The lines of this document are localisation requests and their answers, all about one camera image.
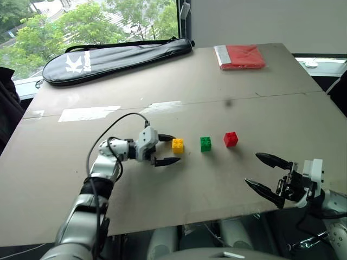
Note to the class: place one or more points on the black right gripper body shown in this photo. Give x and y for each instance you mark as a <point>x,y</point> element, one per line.
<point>294,184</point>

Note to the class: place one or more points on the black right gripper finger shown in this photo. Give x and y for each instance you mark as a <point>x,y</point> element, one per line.
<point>267,191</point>
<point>273,160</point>

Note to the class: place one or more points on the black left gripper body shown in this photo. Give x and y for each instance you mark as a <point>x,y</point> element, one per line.
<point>151,156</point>

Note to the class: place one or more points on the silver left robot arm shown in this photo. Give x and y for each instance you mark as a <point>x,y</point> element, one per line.
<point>103,162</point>

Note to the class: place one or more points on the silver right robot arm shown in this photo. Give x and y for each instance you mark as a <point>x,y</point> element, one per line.
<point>337,233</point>

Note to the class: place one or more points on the yellow toy brick cube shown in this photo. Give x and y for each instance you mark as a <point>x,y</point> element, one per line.
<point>178,145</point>

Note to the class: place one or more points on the green toy brick cube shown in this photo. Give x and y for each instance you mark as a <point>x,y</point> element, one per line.
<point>206,144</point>

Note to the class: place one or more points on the red toy brick cube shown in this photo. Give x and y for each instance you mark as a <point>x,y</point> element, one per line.
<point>231,139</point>

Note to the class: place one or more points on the grey rounded robot leg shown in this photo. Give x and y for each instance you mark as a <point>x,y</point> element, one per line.
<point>236,234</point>
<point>162,243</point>

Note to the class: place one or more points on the grey robot torso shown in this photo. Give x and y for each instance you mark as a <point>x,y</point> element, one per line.
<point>222,254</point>

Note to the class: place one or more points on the black chair with white stripe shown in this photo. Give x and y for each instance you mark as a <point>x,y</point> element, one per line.
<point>339,92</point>

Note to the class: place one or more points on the black racket bag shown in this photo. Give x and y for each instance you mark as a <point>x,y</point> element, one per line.
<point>108,62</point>

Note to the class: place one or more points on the small white round device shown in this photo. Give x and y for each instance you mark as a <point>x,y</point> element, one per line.
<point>310,64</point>

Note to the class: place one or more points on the red cloth in plastic wrap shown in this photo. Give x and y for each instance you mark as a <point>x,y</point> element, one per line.
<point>244,57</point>

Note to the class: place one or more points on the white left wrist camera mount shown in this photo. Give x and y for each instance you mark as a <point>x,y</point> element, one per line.
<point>146,138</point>

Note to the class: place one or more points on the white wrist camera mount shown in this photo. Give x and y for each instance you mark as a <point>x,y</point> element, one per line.
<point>146,138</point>
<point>315,170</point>

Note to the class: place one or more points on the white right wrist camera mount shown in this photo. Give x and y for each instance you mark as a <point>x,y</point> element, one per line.
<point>315,170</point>

